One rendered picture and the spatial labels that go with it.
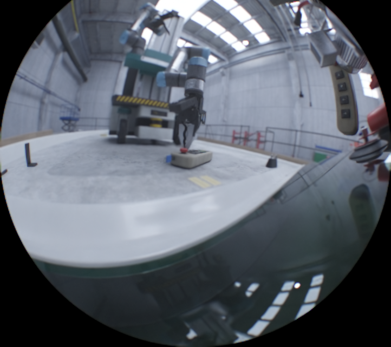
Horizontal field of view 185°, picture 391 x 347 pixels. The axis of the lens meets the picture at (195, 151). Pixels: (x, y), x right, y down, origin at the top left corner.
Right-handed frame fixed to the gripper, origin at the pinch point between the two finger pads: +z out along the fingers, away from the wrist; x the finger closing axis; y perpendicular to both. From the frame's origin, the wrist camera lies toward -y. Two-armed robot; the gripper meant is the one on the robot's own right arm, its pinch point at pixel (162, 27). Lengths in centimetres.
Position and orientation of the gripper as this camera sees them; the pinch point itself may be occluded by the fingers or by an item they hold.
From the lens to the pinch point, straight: 81.4
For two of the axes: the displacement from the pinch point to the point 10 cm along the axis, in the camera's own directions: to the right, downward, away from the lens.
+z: 2.7, 9.6, -0.6
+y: -9.0, 2.7, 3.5
